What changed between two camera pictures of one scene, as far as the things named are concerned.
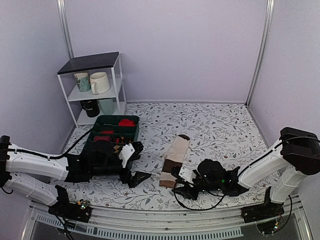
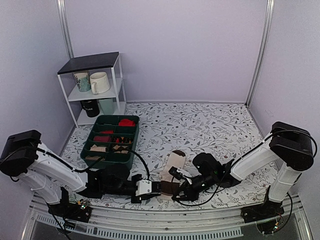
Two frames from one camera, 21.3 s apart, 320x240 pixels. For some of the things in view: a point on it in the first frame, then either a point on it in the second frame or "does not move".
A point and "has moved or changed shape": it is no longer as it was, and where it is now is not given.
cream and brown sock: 176,155 has moved or changed shape
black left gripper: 135,181 to 143,197
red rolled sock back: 126,122 does not move
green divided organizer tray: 117,129 does not move
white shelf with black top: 93,85 does not move
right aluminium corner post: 268,22 does not move
